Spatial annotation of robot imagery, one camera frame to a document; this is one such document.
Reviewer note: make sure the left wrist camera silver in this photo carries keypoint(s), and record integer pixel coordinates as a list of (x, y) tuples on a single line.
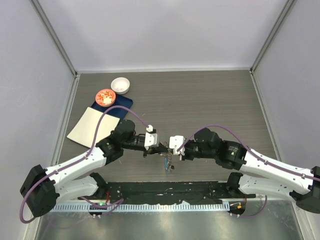
[(151, 140)]

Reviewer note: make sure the large keyring with blue handle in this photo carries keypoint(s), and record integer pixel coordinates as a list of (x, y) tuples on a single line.
[(167, 159)]

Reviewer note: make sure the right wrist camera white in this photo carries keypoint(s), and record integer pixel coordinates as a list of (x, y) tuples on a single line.
[(175, 143)]

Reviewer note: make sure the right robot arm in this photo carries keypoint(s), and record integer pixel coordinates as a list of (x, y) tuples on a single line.
[(254, 173)]

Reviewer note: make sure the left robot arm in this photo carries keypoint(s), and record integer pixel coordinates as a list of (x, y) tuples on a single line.
[(43, 188)]

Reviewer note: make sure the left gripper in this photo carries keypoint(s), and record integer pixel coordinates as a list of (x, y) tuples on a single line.
[(160, 148)]

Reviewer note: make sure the orange patterned bowl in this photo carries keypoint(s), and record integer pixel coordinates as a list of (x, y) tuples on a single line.
[(105, 97)]

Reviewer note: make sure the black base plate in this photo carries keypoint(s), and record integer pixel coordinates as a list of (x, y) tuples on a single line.
[(172, 192)]

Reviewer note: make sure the white bowl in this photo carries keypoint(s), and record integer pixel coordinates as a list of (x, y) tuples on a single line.
[(120, 85)]

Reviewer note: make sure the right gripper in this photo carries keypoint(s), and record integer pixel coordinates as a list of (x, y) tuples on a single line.
[(185, 156)]

